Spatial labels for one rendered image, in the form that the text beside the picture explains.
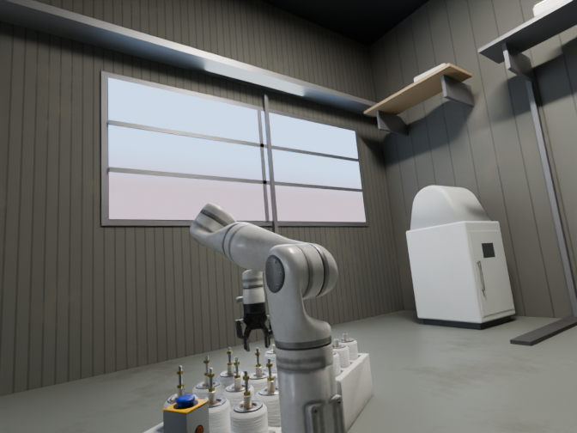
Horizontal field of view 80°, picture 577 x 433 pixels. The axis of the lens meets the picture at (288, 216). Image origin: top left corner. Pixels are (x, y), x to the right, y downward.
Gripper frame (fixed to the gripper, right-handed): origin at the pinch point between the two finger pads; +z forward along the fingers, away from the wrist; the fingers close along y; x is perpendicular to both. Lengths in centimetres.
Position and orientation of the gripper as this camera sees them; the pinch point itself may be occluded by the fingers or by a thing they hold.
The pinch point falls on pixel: (257, 345)
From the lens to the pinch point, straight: 124.9
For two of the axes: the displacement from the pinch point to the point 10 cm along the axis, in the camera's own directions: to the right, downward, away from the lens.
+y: 9.1, -0.2, 4.1
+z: 0.9, 9.8, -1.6
